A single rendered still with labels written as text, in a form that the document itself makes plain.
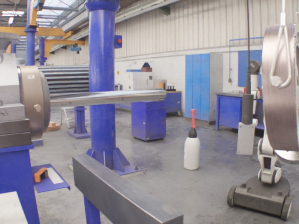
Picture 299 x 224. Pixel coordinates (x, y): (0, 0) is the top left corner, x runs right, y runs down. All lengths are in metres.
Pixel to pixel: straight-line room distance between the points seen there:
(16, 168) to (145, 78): 7.49
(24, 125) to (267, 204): 2.00
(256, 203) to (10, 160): 1.99
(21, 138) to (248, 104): 0.85
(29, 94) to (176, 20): 7.37
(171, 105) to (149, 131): 2.92
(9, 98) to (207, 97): 5.64
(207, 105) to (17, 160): 5.69
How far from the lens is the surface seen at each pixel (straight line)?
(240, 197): 2.43
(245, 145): 1.03
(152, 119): 4.68
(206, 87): 6.37
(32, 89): 1.15
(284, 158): 0.99
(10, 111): 0.95
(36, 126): 1.18
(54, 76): 4.91
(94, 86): 3.08
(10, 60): 1.18
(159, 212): 0.66
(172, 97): 7.49
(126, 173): 3.17
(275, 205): 2.35
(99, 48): 3.07
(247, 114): 1.00
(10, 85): 1.07
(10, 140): 0.97
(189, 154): 3.32
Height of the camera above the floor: 1.21
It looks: 8 degrees down
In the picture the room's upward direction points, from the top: straight up
